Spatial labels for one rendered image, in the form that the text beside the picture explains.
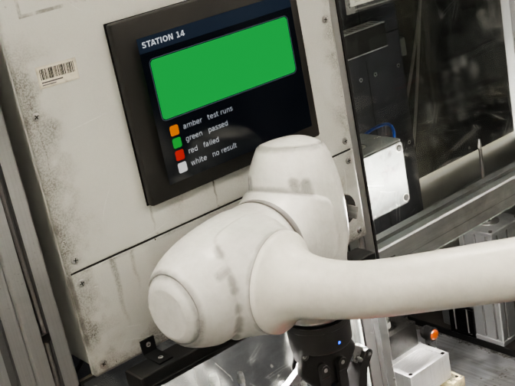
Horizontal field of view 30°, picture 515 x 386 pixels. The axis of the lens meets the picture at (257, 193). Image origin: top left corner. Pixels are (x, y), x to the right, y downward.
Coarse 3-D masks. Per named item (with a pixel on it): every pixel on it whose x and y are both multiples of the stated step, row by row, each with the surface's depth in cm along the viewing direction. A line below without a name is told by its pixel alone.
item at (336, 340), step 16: (336, 320) 110; (288, 336) 112; (304, 336) 109; (320, 336) 109; (336, 336) 109; (304, 352) 110; (320, 352) 109; (336, 352) 113; (352, 352) 114; (304, 368) 111
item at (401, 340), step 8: (392, 320) 166; (400, 320) 166; (408, 320) 165; (392, 328) 164; (400, 328) 163; (408, 328) 164; (392, 336) 162; (400, 336) 163; (408, 336) 164; (416, 336) 165; (392, 344) 162; (400, 344) 163; (408, 344) 164; (416, 344) 166; (392, 352) 162; (400, 352) 163; (392, 360) 162
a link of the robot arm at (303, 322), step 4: (300, 320) 108; (304, 320) 107; (308, 320) 107; (312, 320) 107; (316, 320) 107; (320, 320) 107; (324, 320) 107; (328, 320) 107; (332, 320) 108; (296, 324) 108; (300, 324) 108; (304, 324) 108; (308, 324) 107; (312, 324) 107; (316, 324) 107; (320, 324) 107; (324, 324) 109
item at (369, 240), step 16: (336, 16) 119; (336, 32) 120; (336, 48) 120; (352, 112) 123; (352, 128) 124; (352, 144) 124; (368, 208) 128; (368, 224) 128; (368, 240) 129; (368, 320) 131; (384, 320) 133; (368, 336) 131; (384, 336) 133; (384, 352) 134
